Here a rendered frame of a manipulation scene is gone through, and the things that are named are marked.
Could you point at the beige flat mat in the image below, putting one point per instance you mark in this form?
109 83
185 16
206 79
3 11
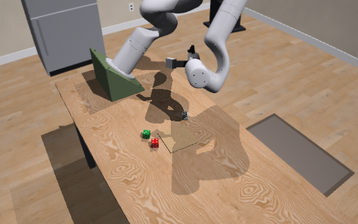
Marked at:
177 138

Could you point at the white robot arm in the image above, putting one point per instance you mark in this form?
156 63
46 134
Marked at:
155 12

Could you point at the green die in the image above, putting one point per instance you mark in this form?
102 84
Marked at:
146 134

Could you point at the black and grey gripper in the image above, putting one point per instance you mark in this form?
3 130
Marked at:
192 54

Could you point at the red die with white pips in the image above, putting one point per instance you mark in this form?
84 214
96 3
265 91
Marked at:
155 143

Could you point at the grey die with black pips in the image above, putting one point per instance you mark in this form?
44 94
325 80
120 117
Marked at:
185 115

